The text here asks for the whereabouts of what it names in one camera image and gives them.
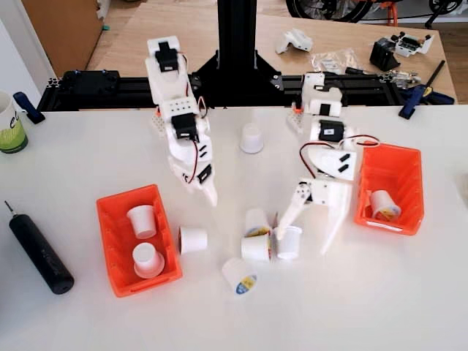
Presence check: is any black handle screwdriver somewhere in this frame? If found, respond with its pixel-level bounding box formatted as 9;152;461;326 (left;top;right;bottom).
343;65;383;77

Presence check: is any orange bin with white label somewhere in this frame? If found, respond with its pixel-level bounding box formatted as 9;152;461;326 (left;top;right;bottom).
353;140;427;237

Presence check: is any red lid coffee pod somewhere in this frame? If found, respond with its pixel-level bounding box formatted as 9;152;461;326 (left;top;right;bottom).
239;123;264;154
369;189;402;221
178;226;208;256

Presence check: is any blue clamp handle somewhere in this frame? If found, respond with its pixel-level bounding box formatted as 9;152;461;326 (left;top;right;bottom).
12;91;46;124

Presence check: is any black printed part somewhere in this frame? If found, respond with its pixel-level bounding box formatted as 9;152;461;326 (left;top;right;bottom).
369;38;401;72

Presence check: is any black box on frame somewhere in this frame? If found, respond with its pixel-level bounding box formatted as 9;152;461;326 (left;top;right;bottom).
60;69;121;105

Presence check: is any white part with circuit board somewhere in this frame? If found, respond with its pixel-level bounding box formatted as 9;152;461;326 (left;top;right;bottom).
380;31;435;58

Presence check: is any orange stand post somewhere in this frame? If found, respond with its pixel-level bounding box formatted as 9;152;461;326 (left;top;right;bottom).
380;0;399;26

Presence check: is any clear bag of screws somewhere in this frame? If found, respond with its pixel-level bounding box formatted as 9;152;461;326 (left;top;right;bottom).
309;49;361;73

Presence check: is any blue bar clamp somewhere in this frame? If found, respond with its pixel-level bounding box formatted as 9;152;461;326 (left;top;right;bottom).
397;59;457;120

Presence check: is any white and green mug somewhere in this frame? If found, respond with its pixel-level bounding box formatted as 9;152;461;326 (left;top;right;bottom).
0;91;29;154

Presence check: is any white gripper fixed finger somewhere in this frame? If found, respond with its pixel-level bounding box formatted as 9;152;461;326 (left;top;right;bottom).
197;184;219;208
320;203;354;256

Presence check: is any black electric screwdriver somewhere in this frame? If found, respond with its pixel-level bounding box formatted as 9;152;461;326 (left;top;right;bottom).
3;200;76;295

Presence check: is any wooden table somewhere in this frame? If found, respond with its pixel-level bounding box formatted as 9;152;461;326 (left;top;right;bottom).
86;2;458;107

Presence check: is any white gripper moving finger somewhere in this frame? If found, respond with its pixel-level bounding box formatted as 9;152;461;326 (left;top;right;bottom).
274;178;315;241

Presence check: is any blue lid coffee pod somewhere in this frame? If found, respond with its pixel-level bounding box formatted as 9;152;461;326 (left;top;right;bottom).
126;204;157;241
222;257;259;296

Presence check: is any wooden cabinet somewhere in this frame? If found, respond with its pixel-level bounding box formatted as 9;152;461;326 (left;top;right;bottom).
21;0;105;78

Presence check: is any black aluminium frame post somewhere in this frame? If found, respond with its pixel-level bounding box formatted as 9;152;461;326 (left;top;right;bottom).
197;0;283;109

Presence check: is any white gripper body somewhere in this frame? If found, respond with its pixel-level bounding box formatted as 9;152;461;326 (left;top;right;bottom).
170;160;216;195
311;178;355;210

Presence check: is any black aluminium frame rail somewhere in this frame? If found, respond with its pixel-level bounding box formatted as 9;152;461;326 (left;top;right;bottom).
36;71;407;112

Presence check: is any white printed robot part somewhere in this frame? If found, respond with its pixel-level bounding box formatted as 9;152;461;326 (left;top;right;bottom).
274;28;314;55

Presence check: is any orange plastic storage bin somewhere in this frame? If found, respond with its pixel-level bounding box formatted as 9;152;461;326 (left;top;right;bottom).
95;184;184;298

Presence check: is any small clear parts bag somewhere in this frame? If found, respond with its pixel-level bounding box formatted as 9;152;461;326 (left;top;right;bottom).
383;71;421;91

